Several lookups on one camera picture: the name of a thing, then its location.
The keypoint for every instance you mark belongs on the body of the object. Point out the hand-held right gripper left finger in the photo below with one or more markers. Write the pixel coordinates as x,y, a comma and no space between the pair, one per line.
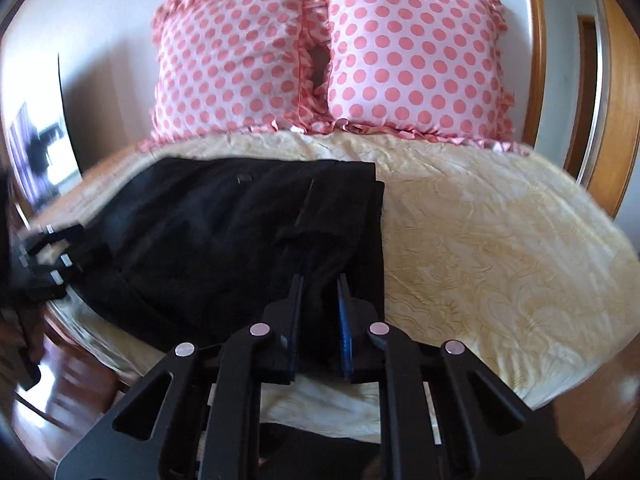
235,385

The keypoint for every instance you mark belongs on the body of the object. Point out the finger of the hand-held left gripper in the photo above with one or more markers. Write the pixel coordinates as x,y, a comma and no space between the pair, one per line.
65,232
50,285

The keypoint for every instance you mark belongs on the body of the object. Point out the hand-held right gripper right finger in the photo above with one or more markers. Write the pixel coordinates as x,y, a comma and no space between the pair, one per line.
400,385

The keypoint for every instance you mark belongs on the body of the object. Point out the black pants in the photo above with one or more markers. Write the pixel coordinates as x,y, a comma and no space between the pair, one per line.
200,240

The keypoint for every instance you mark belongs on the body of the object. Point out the yellow patterned bedspread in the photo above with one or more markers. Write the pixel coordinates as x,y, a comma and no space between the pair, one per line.
500,270

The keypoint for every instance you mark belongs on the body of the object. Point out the pink polka dot pillow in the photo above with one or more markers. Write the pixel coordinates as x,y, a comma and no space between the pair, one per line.
415,60
235,55

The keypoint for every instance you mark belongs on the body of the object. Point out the brown door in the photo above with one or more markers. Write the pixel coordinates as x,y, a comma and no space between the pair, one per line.
586,95

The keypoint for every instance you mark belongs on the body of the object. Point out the wooden sliding door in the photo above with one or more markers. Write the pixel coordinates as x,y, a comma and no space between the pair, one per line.
617,110

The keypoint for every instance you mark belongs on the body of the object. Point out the wall mirror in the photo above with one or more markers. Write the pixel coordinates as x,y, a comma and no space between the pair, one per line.
45,155

